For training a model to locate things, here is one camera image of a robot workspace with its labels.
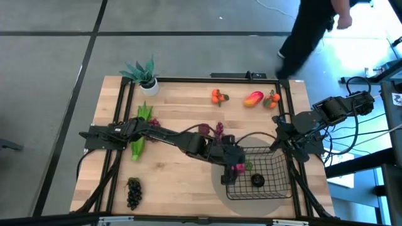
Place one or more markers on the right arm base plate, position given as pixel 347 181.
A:
pixel 317 149

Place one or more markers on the dark red round fruit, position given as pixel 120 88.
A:
pixel 204 130

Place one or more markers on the potted plant in white pot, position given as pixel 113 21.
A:
pixel 146 78

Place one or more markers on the white fiducial marker tag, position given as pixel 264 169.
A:
pixel 397 99

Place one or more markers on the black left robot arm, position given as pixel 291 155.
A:
pixel 188 142

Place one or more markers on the person's hand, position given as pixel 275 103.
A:
pixel 344 22

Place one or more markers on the round grey placemat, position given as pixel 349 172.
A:
pixel 218 191

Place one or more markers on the black aluminium table frame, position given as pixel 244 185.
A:
pixel 188 80

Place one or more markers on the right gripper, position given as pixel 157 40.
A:
pixel 287 132

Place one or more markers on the dark floor stand foot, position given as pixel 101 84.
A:
pixel 9 145

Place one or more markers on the small green leafy vegetable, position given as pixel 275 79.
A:
pixel 249 165

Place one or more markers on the red grape bunch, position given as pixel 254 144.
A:
pixel 219 128
pixel 155 122

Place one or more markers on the black metal stand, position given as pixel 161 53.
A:
pixel 377 75

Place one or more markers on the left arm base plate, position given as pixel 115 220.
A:
pixel 91 142

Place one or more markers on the pink dragon fruit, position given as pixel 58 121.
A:
pixel 240 168

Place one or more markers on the dark grey equipment cabinet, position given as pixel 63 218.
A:
pixel 391 141

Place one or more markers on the black grape bunch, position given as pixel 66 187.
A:
pixel 134 193

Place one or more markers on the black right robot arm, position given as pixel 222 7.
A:
pixel 333 108

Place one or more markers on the tangerine cluster with leaves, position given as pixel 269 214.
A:
pixel 215 100
pixel 272 100

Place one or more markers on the black rig beam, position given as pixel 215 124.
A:
pixel 201 221

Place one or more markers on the green corn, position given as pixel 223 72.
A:
pixel 138 150

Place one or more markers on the red yellow mango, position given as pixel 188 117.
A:
pixel 253 99

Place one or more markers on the person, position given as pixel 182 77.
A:
pixel 314 31

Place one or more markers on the dark purple mangosteen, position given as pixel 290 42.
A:
pixel 257 180

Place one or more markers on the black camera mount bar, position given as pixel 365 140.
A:
pixel 238 75

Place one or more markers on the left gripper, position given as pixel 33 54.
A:
pixel 229 155

